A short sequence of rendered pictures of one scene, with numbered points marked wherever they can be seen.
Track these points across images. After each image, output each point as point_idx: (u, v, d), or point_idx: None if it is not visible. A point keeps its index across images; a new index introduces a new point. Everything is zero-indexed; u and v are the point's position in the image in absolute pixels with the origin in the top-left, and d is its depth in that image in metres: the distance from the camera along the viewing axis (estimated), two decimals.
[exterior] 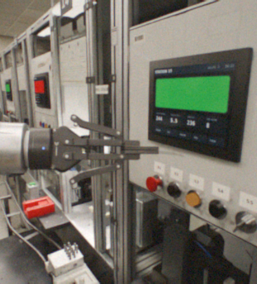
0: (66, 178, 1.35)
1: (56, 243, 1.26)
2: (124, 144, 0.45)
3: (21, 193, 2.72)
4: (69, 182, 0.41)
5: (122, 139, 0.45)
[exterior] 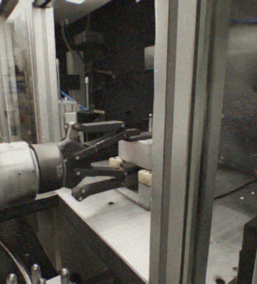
0: (49, 84, 0.52)
1: (14, 256, 0.43)
2: (122, 169, 0.45)
3: None
4: (66, 125, 0.38)
5: None
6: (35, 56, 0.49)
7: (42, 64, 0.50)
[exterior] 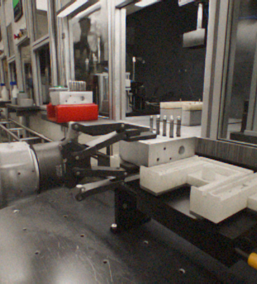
0: (121, 57, 0.82)
1: (108, 155, 0.73)
2: (122, 169, 0.45)
3: None
4: (66, 125, 0.38)
5: None
6: (115, 38, 0.79)
7: (118, 44, 0.80)
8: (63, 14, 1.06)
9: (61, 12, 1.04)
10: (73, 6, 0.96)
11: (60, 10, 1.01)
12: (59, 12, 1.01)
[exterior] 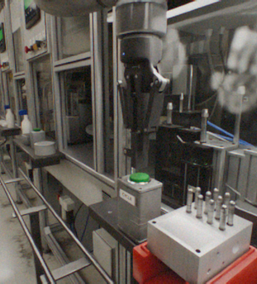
0: None
1: None
2: (140, 134, 0.44)
3: (44, 197, 1.67)
4: (117, 80, 0.47)
5: (143, 134, 0.43)
6: None
7: None
8: None
9: None
10: None
11: None
12: None
